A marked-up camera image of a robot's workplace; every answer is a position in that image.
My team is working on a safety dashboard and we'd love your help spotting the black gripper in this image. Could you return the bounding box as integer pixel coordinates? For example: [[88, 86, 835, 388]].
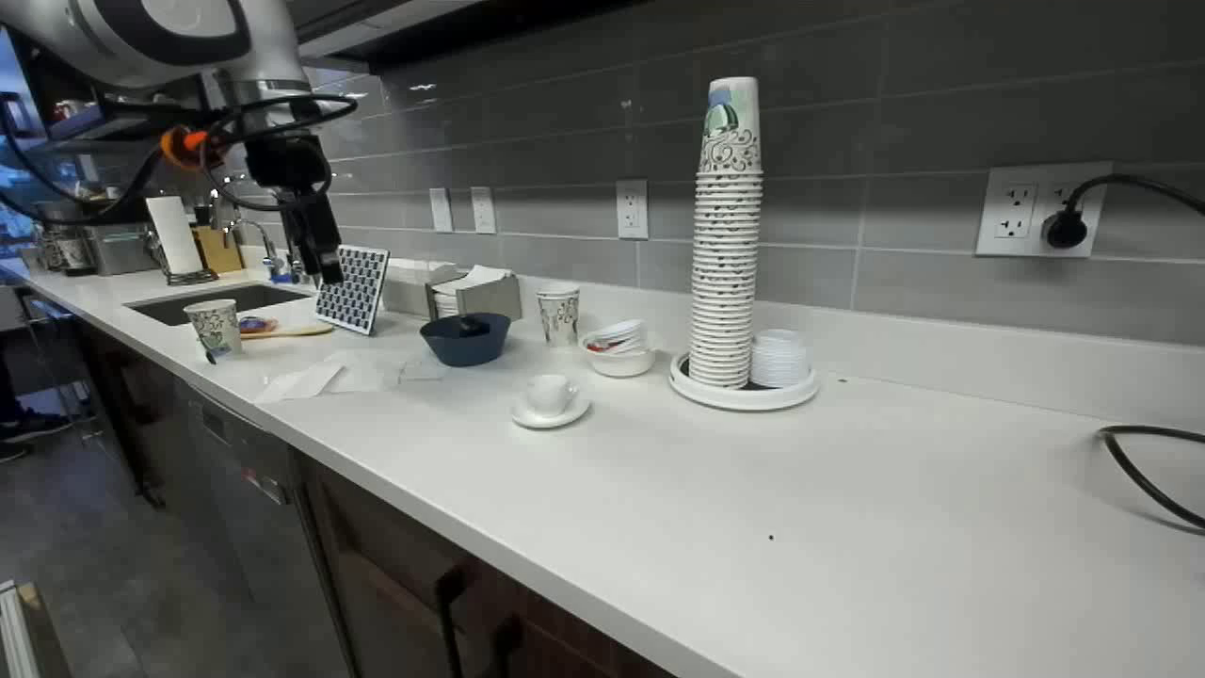
[[241, 127, 345, 290]]

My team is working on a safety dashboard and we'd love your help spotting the white spoon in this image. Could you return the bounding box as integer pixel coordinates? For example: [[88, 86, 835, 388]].
[[593, 317, 650, 354]]

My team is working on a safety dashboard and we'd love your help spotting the wooden spoon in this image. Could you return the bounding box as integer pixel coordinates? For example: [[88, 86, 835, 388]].
[[239, 314, 338, 346]]

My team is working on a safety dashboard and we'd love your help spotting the patterned paper cup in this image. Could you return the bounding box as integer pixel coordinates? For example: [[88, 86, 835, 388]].
[[536, 282, 583, 351], [182, 292, 246, 365]]

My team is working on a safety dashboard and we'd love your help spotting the small white espresso cup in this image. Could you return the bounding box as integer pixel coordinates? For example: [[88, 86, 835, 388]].
[[524, 371, 583, 417]]

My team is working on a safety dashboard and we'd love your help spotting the checkered black white board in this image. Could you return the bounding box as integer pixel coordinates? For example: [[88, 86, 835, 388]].
[[313, 241, 393, 340]]

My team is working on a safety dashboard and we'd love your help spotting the small soap bottle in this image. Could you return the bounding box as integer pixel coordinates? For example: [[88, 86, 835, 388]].
[[261, 232, 300, 285]]

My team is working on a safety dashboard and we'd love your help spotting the white box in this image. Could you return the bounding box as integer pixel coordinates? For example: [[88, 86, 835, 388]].
[[381, 255, 465, 319]]

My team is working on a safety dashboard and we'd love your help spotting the chrome faucet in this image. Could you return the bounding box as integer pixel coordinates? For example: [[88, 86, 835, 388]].
[[199, 174, 300, 275]]

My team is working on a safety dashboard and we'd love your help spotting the white paper sheet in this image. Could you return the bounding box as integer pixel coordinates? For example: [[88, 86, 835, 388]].
[[251, 359, 349, 405]]

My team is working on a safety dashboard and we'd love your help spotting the steel sink basin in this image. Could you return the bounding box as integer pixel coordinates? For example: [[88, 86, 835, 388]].
[[126, 282, 313, 332]]

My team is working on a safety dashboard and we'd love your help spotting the grey napkin box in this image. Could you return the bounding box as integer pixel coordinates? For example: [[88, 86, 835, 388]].
[[427, 265, 529, 322]]

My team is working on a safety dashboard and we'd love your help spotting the dark blue bowl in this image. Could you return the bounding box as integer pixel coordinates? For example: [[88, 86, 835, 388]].
[[419, 309, 516, 370]]

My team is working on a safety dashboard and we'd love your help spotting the white upright card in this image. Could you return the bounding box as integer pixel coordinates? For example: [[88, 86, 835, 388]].
[[145, 192, 207, 282]]

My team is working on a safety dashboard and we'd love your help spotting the silver countertop appliance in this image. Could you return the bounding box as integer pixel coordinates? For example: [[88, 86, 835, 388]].
[[34, 218, 162, 278]]

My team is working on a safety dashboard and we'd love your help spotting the stainless steel dishwasher front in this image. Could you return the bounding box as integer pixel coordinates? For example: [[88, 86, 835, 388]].
[[166, 380, 355, 678]]

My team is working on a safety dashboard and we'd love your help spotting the tall stack of paper cups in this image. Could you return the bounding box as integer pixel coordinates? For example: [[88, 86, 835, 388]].
[[687, 70, 767, 390]]

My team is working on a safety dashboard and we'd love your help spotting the white round tray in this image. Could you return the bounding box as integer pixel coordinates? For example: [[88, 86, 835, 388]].
[[665, 346, 821, 413]]

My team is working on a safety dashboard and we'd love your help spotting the black power plug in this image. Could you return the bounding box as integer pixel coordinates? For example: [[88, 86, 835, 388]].
[[1041, 202, 1092, 251]]

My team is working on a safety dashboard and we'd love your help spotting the orange cable clip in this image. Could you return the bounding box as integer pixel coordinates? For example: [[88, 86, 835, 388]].
[[156, 123, 216, 174]]

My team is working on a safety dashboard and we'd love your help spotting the white single wall outlet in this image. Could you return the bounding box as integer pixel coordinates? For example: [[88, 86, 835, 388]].
[[613, 178, 650, 241]]

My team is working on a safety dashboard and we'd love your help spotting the dark cabinet handle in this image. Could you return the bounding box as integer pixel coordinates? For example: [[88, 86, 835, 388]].
[[485, 615, 531, 678], [428, 562, 477, 678]]

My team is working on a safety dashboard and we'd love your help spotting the white double wall outlet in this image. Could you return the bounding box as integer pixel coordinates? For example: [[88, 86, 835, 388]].
[[970, 163, 1114, 265]]

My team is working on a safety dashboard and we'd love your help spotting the black cable loop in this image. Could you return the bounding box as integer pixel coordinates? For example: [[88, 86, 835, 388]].
[[1096, 420, 1205, 536]]

